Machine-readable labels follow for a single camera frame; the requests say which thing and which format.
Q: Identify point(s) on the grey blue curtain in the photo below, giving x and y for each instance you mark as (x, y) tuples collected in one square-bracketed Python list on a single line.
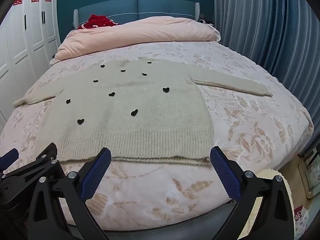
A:
[(262, 30)]

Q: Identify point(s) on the white wardrobe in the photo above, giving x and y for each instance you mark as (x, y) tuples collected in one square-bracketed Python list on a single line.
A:
[(25, 42)]

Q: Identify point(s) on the red cloth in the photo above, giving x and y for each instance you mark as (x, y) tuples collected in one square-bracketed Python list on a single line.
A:
[(97, 21)]

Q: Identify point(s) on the cream knit sweater black hearts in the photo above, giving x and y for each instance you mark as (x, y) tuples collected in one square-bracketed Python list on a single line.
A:
[(155, 110)]

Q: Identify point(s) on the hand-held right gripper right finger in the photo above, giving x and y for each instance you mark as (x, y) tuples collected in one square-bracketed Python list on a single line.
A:
[(225, 175)]

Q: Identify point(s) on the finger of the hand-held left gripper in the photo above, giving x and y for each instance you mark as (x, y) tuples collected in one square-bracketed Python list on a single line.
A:
[(43, 156), (8, 158)]

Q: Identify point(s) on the wooden framed box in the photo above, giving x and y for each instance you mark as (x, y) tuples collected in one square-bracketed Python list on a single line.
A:
[(311, 177)]

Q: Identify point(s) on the floral floor mat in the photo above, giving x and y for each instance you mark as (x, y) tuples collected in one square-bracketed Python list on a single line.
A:
[(298, 216)]

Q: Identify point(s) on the black white plush toy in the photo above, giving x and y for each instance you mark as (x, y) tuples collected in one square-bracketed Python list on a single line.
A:
[(203, 21)]

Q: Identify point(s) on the pink pillow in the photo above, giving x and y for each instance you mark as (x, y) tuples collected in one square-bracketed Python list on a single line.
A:
[(150, 32)]

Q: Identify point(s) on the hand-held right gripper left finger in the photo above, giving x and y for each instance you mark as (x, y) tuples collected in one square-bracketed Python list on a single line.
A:
[(96, 175)]

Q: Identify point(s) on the blue upholstered bed headboard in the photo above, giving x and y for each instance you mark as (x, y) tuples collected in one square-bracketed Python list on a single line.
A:
[(150, 7)]

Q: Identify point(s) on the pink butterfly print bedspread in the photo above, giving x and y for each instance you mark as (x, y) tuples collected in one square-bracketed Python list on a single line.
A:
[(250, 130)]

